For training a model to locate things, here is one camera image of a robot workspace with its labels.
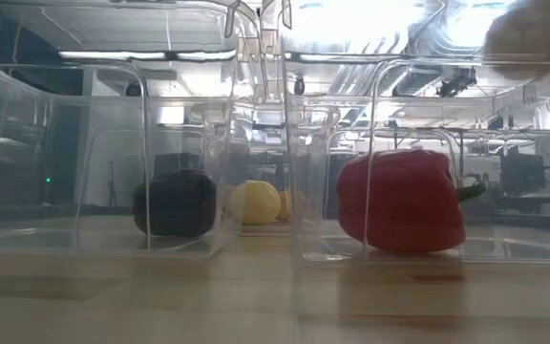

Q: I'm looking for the pale yellow lemon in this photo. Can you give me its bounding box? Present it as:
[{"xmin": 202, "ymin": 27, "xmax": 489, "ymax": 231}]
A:
[{"xmin": 229, "ymin": 180, "xmax": 283, "ymax": 226}]

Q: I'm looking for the dark red apple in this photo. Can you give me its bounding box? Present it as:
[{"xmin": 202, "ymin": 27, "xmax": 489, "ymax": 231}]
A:
[{"xmin": 132, "ymin": 168, "xmax": 218, "ymax": 239}]

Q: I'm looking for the red bell pepper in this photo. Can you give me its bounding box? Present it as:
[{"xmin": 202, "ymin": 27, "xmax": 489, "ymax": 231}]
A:
[{"xmin": 335, "ymin": 149, "xmax": 488, "ymax": 254}]

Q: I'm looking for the narrow clear plastic container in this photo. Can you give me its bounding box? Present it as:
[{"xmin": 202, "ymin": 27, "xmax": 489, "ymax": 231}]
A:
[{"xmin": 217, "ymin": 102, "xmax": 343, "ymax": 235}]

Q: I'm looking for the small orange citrus fruit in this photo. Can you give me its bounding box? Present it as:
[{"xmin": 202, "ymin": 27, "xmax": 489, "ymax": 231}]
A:
[{"xmin": 277, "ymin": 190, "xmax": 296, "ymax": 222}]

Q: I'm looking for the black ceiling device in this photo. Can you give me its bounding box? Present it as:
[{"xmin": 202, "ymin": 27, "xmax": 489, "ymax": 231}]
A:
[{"xmin": 435, "ymin": 66, "xmax": 477, "ymax": 99}]

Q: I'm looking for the wide clear plastic container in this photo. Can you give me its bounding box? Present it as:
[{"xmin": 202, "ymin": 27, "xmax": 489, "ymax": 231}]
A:
[
  {"xmin": 282, "ymin": 0, "xmax": 550, "ymax": 267},
  {"xmin": 0, "ymin": 0, "xmax": 245, "ymax": 260}
]

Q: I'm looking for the black background monitor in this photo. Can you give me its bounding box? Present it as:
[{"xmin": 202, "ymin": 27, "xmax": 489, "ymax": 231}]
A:
[{"xmin": 499, "ymin": 152, "xmax": 547, "ymax": 196}]

